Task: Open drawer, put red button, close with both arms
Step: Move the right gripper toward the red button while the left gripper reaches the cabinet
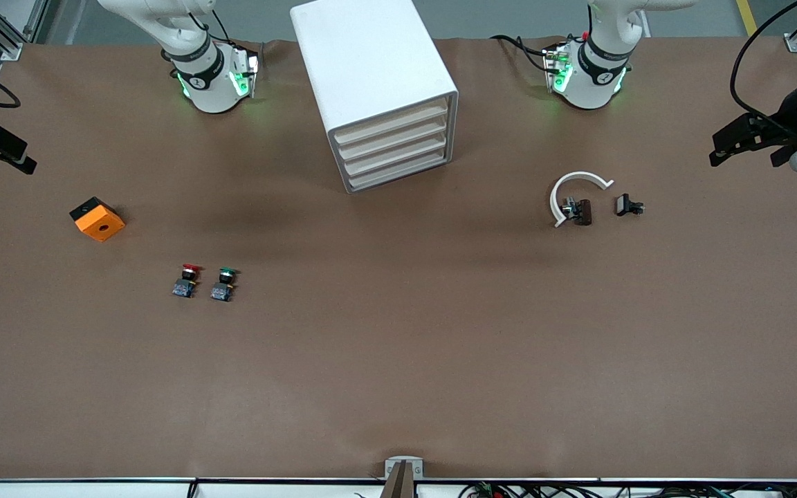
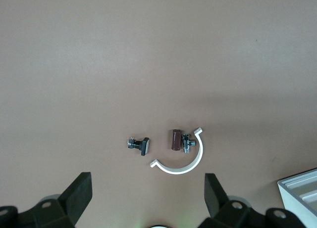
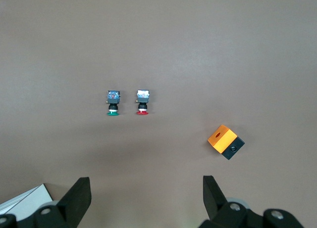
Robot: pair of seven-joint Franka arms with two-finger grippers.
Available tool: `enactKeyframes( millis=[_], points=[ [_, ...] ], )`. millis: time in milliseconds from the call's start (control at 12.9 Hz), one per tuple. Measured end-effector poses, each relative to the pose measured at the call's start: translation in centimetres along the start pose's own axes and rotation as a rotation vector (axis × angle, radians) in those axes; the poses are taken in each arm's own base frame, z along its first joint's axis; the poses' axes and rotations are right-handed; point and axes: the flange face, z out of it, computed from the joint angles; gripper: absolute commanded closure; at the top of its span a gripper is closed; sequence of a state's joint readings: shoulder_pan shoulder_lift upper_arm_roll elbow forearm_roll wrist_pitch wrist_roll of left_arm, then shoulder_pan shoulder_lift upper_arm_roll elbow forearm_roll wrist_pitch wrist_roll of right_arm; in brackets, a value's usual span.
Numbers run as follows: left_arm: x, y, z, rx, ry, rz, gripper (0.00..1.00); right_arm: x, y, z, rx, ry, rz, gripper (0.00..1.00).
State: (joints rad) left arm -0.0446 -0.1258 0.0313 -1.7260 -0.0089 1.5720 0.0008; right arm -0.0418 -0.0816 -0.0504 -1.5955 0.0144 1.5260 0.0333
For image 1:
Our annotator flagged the brown table mat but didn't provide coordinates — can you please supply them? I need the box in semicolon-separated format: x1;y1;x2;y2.
0;38;797;481

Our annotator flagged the white drawer cabinet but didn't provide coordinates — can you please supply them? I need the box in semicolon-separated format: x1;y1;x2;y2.
290;0;459;194

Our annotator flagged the small brown black component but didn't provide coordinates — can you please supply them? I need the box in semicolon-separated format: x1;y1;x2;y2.
561;197;593;227

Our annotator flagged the white curved plastic arc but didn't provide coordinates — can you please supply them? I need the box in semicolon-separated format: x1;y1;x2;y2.
549;171;615;229

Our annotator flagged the black base cable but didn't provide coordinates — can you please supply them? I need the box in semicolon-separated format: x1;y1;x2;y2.
490;33;558;73

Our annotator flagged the white table edge rail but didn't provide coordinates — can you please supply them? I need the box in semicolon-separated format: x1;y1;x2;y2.
0;477;797;498

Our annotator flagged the orange and black switch box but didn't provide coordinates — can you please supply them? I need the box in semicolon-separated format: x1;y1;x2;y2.
69;196;126;243

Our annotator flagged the green push button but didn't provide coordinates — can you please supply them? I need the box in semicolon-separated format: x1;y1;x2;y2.
210;268;240;302

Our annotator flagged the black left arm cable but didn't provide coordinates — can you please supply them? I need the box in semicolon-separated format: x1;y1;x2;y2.
729;0;797;122

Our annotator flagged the brown tapered bar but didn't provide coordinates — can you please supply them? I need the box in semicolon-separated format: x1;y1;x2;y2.
379;462;416;498

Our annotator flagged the tangled cable bundle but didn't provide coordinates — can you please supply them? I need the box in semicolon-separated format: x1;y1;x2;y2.
457;482;797;498

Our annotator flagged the white plastic drawer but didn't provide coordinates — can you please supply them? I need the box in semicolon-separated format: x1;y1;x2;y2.
333;99;450;146
345;149;452;192
340;133;450;177
336;116;450;161

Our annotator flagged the red push button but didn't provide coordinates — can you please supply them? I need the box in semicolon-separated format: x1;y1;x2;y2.
172;263;203;299

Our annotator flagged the grey metal bracket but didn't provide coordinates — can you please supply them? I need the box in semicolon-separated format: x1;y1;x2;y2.
385;456;424;479

